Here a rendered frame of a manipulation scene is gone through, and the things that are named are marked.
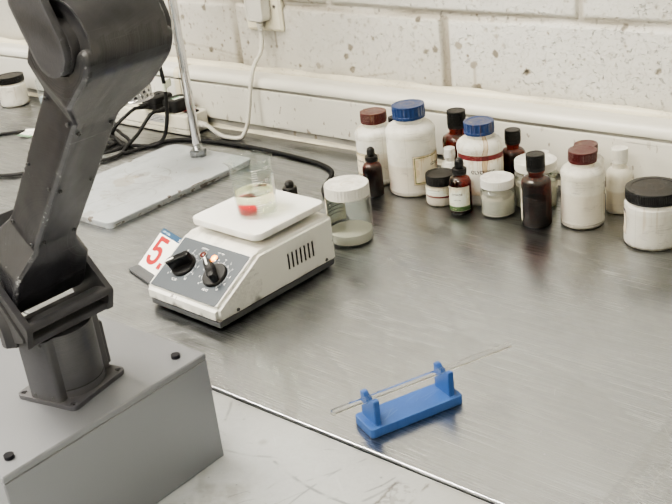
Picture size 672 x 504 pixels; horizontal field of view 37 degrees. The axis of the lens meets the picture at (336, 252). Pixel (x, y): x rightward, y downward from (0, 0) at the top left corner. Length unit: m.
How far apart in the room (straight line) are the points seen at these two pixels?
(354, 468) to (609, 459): 0.22
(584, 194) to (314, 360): 0.43
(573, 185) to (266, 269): 0.40
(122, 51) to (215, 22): 1.25
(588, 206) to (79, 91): 0.81
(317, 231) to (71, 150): 0.56
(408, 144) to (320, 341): 0.42
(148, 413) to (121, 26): 0.35
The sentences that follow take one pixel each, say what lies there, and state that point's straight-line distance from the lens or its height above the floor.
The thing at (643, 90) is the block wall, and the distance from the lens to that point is 1.40.
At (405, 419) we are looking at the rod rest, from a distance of 0.93.
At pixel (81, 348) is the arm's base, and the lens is 0.84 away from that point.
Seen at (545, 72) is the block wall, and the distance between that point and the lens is 1.46.
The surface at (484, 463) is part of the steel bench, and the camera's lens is 0.89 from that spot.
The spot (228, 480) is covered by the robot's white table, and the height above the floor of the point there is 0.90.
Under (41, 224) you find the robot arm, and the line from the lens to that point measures 0.76.
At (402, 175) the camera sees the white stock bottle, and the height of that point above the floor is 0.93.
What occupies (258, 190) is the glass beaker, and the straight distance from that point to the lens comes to 1.18.
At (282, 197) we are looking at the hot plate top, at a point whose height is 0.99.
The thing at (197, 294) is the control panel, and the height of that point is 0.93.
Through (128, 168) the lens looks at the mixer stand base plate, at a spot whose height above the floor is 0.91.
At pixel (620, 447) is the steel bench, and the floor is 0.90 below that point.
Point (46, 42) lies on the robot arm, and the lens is 0.63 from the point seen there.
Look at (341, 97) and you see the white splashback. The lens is 1.64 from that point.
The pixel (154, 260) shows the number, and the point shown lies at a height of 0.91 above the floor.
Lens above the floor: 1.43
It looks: 24 degrees down
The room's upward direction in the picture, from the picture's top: 7 degrees counter-clockwise
